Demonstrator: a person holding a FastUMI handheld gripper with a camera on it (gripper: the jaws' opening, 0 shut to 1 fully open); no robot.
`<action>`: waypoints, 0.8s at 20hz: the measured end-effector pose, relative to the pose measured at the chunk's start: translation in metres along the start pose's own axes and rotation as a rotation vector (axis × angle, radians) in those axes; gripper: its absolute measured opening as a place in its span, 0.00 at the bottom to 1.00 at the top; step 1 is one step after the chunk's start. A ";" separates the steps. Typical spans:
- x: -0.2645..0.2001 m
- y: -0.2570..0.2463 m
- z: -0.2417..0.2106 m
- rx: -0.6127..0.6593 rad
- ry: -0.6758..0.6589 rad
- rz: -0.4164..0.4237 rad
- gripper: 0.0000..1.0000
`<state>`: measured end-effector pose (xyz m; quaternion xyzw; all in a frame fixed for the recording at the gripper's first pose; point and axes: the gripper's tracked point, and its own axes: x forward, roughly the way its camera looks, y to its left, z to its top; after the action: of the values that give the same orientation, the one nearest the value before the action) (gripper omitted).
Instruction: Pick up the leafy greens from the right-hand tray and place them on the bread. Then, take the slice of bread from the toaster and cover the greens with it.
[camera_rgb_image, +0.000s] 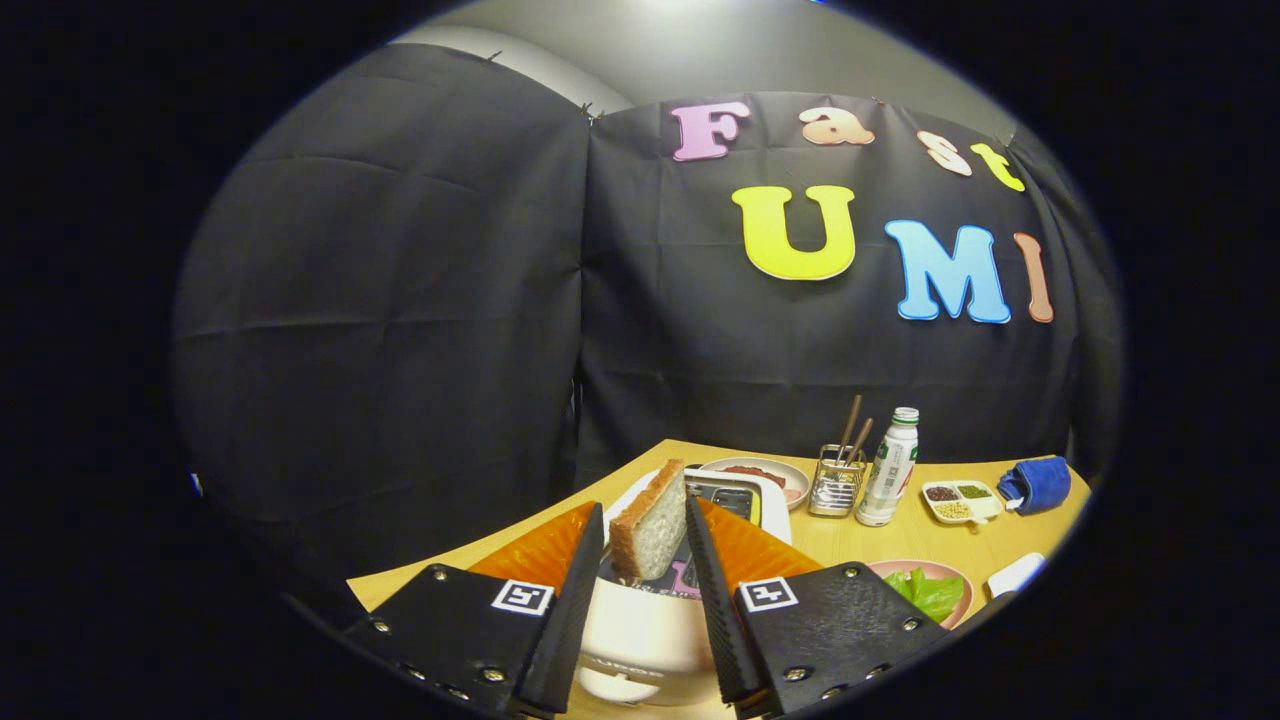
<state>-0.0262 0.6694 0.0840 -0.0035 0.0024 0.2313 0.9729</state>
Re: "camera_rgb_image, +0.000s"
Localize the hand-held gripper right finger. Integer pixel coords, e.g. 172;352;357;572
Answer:
684;496;951;719

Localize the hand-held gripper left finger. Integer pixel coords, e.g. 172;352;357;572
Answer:
345;502;606;719

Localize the toasted bread slice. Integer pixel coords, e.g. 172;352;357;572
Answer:
609;459;688;582

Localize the white toaster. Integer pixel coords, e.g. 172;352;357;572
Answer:
578;467;793;707

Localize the small white round plate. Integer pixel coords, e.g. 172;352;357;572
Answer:
698;457;811;511

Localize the green lettuce leaf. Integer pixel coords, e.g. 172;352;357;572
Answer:
882;567;965;623

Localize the white bottle green cap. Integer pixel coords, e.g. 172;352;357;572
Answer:
855;407;920;528

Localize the pink plate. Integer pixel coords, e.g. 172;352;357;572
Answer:
865;559;974;631

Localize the white divided dish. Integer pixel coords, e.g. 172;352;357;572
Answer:
921;480;1004;526

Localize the white rectangular plate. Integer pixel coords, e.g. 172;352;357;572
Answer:
988;552;1047;599

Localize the blue towel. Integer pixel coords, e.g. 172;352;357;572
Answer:
997;456;1072;516

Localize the black backdrop cloth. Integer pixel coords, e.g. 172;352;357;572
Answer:
170;42;1121;601

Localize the metal wire chopstick holder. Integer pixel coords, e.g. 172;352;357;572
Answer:
808;444;867;518

